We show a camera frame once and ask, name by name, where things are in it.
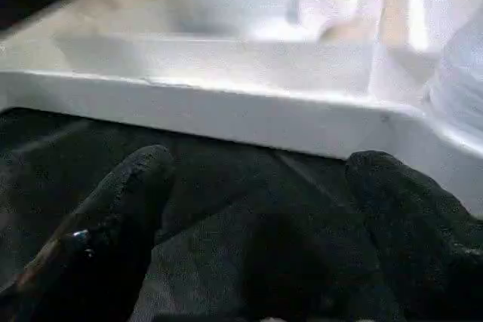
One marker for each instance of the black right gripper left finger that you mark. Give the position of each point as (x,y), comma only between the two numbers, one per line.
(98,246)

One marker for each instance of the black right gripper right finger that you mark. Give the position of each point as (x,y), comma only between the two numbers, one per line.
(430,239)

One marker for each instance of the white plastic table top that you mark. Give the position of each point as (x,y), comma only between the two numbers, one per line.
(226,73)

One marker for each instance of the black work mat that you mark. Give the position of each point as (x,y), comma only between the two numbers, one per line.
(249,209)

